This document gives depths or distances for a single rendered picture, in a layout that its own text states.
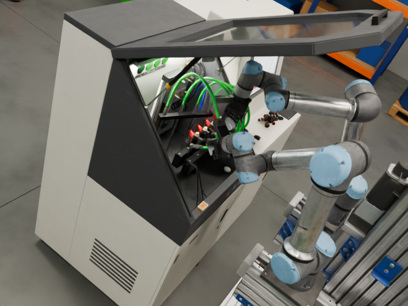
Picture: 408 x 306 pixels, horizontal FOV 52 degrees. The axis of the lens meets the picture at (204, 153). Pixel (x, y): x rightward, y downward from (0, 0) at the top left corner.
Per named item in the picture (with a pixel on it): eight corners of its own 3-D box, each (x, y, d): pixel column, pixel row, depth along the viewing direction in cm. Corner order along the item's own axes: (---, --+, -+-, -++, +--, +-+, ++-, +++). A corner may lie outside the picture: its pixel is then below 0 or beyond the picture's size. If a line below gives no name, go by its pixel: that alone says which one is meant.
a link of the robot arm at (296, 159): (382, 133, 135) (266, 145, 173) (365, 138, 128) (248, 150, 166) (387, 168, 136) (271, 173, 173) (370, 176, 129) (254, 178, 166)
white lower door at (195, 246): (147, 320, 233) (183, 245, 193) (144, 317, 234) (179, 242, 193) (206, 253, 283) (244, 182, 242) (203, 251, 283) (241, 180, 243)
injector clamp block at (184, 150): (182, 184, 217) (191, 163, 208) (167, 173, 219) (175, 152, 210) (214, 158, 243) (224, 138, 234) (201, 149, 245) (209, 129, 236)
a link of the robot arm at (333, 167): (312, 278, 153) (374, 152, 127) (288, 295, 144) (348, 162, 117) (288, 257, 160) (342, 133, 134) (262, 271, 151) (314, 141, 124)
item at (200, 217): (184, 242, 194) (195, 220, 184) (176, 236, 195) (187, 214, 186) (243, 182, 241) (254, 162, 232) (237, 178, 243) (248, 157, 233)
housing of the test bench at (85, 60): (65, 268, 252) (115, 45, 163) (33, 240, 259) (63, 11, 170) (190, 170, 359) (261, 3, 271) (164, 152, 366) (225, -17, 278)
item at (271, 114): (269, 132, 256) (273, 125, 252) (255, 122, 258) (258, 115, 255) (283, 119, 273) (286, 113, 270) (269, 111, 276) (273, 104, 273)
